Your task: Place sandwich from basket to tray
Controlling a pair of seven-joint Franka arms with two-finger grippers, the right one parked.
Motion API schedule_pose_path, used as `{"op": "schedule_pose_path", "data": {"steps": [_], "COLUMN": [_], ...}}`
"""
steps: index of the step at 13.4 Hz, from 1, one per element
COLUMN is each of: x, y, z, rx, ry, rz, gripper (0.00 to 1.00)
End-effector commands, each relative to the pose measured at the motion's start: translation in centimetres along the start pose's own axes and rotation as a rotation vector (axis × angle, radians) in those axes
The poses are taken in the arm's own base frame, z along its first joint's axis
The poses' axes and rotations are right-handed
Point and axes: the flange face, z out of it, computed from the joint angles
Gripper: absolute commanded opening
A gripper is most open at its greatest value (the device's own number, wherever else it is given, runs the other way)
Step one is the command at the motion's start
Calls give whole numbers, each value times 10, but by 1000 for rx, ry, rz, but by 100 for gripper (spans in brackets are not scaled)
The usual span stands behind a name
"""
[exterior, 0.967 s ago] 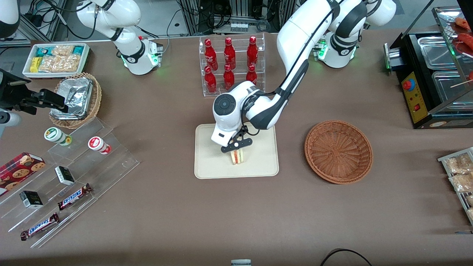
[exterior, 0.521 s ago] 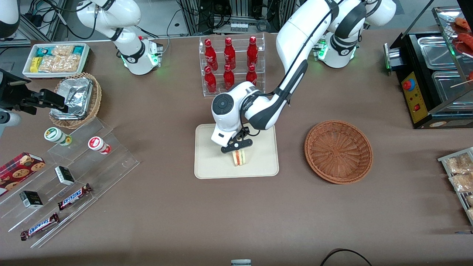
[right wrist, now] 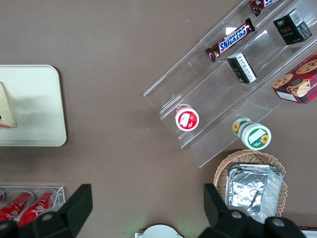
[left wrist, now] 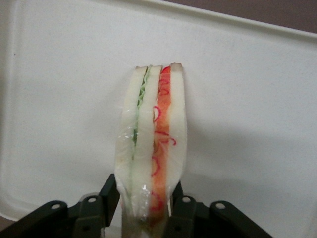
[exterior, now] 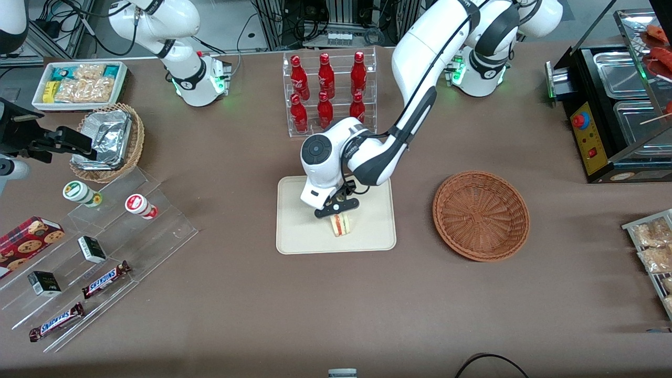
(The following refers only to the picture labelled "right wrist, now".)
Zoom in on red cola bottle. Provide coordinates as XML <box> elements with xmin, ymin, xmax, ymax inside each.
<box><xmin>0</xmin><ymin>191</ymin><xmax>36</xmax><ymax>222</ymax></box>
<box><xmin>17</xmin><ymin>189</ymin><xmax>59</xmax><ymax>228</ymax></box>

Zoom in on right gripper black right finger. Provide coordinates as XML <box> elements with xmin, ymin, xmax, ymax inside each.
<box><xmin>203</xmin><ymin>183</ymin><xmax>249</xmax><ymax>238</ymax></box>

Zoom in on red lid yogurt cup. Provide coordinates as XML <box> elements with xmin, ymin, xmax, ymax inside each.
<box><xmin>174</xmin><ymin>104</ymin><xmax>200</xmax><ymax>132</ymax></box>

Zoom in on small black carton box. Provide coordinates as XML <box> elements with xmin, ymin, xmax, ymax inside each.
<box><xmin>272</xmin><ymin>8</ymin><xmax>313</xmax><ymax>46</ymax></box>
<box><xmin>226</xmin><ymin>52</ymin><xmax>258</xmax><ymax>85</ymax></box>

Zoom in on light wicker basket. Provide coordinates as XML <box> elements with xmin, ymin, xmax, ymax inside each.
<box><xmin>213</xmin><ymin>149</ymin><xmax>289</xmax><ymax>224</ymax></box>

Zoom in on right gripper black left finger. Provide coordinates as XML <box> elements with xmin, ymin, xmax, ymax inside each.
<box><xmin>32</xmin><ymin>183</ymin><xmax>93</xmax><ymax>238</ymax></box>

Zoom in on stacked aluminium foil containers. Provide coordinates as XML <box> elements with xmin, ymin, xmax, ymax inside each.
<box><xmin>226</xmin><ymin>163</ymin><xmax>285</xmax><ymax>224</ymax></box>

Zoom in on Snickers chocolate bar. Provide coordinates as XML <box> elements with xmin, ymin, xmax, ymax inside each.
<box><xmin>204</xmin><ymin>17</ymin><xmax>256</xmax><ymax>63</ymax></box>
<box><xmin>248</xmin><ymin>0</ymin><xmax>281</xmax><ymax>17</ymax></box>

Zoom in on cream rectangular serving tray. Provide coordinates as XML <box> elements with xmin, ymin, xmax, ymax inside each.
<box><xmin>0</xmin><ymin>64</ymin><xmax>67</xmax><ymax>147</ymax></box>

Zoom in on clear acrylic bottle rack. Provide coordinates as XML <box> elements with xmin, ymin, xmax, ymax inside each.
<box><xmin>0</xmin><ymin>185</ymin><xmax>66</xmax><ymax>224</ymax></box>

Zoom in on triangular sandwich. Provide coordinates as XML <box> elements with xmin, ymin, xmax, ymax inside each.
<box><xmin>0</xmin><ymin>81</ymin><xmax>18</xmax><ymax>130</ymax></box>

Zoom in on red plaid cookie box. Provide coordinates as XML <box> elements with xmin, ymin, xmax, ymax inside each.
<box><xmin>271</xmin><ymin>52</ymin><xmax>317</xmax><ymax>106</ymax></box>

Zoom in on clear acrylic stepped stand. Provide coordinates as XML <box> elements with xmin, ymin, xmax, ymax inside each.
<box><xmin>143</xmin><ymin>0</ymin><xmax>317</xmax><ymax>169</ymax></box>

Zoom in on green lid yogurt cup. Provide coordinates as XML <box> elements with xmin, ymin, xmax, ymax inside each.
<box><xmin>232</xmin><ymin>117</ymin><xmax>272</xmax><ymax>151</ymax></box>

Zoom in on white rectangular snack tray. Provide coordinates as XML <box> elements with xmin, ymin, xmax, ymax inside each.
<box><xmin>300</xmin><ymin>227</ymin><xmax>317</xmax><ymax>238</ymax></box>

